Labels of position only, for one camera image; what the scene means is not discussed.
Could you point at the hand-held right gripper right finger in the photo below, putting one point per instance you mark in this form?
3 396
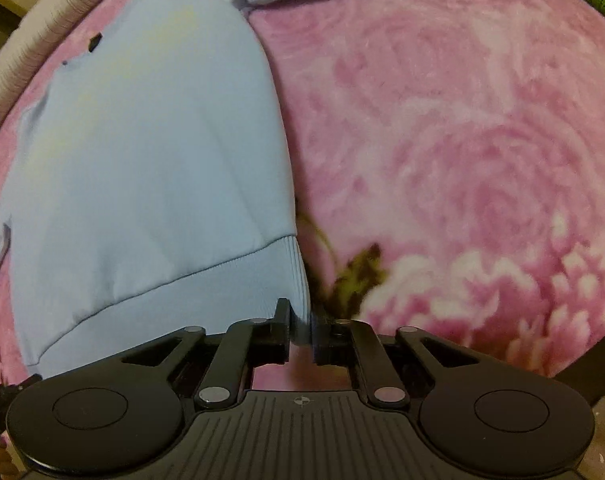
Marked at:
327 340

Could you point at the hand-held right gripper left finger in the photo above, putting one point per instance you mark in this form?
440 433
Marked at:
280 330

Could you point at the light blue sweatshirt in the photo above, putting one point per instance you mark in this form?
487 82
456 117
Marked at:
147 160

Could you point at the pink floral blanket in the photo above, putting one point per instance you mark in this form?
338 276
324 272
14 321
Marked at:
432 135

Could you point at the white striped quilt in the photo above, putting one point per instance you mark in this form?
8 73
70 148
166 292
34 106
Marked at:
32 45

